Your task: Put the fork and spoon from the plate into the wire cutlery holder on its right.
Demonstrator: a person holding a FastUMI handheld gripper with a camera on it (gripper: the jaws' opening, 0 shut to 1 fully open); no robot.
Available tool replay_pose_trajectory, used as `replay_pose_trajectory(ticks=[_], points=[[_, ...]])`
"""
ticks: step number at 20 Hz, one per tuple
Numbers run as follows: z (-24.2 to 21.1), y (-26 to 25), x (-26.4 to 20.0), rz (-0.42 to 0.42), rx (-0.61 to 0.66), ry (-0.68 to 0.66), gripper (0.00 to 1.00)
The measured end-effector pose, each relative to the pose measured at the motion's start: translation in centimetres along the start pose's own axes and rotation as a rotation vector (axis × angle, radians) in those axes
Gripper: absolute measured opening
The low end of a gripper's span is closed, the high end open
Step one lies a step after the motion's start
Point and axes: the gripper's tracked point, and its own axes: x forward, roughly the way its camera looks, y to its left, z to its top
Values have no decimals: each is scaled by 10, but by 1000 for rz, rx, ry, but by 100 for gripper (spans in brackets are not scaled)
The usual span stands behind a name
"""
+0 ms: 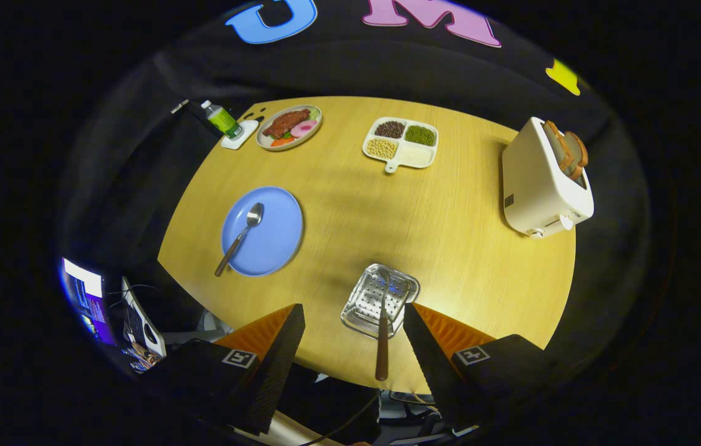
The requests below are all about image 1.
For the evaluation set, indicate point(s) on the metal perforated tray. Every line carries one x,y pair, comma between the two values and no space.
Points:
362,297

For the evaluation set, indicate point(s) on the yellow soybeans pile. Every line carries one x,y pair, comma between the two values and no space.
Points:
382,148

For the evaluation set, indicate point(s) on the green drink bottle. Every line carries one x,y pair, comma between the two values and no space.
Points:
223,119

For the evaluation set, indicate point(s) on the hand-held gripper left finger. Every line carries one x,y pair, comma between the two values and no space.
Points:
276,371

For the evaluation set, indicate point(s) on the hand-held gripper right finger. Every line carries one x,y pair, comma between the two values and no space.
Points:
434,371

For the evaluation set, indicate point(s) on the white square coaster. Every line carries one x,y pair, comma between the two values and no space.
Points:
246,137

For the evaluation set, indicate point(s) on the green beans pile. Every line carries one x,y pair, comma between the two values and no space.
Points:
419,134

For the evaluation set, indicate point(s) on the white toaster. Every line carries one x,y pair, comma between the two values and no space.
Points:
533,186

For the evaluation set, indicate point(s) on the toast bread slice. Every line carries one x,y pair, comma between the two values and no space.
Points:
558,145
578,155

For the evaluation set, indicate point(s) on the lit computer monitor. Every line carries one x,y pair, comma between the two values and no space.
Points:
87,297

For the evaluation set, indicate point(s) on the oval plate of food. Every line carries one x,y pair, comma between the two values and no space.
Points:
263,143

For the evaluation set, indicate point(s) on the silver clip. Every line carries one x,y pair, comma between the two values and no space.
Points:
180,106

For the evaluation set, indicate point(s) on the orange carrot piece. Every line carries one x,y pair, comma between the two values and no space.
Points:
282,142

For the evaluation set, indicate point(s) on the white divided dish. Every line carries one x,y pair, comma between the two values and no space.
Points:
415,156

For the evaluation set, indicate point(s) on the blue plate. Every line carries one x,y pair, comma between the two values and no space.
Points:
276,235

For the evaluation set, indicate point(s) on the pink ham slice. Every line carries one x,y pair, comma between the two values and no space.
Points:
304,128

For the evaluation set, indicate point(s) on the red beans pile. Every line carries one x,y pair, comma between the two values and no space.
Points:
390,129

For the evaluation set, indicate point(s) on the brown meat slice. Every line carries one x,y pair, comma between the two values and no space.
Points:
287,122

